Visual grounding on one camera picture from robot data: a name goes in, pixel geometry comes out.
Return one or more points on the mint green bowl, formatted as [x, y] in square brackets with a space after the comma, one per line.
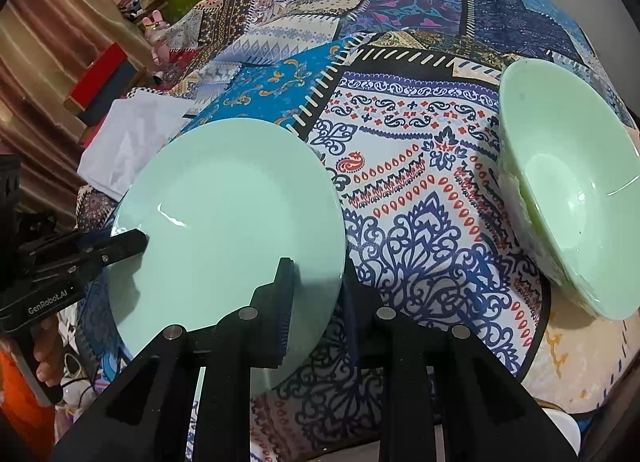
[569, 175]

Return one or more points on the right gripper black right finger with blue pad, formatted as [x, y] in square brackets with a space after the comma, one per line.
[445, 396]

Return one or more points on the pink bunny toy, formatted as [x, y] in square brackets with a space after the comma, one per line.
[155, 31]

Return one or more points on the white bowl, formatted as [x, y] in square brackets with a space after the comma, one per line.
[567, 426]

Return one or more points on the person's left hand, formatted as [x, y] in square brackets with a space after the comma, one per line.
[48, 351]

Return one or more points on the white folded cloth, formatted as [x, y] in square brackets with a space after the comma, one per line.
[133, 131]

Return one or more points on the brown striped curtain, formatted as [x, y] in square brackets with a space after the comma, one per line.
[46, 45]

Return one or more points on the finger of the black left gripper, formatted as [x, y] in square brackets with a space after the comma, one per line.
[100, 251]

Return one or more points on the patchwork patterned tablecloth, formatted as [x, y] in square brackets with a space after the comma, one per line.
[398, 97]

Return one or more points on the mint green plate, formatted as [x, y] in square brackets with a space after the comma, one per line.
[221, 205]

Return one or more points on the orange garment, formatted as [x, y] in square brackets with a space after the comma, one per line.
[30, 424]

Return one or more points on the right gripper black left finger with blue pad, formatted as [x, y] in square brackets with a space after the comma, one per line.
[145, 414]

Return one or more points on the dark blue box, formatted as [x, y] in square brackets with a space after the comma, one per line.
[124, 78]

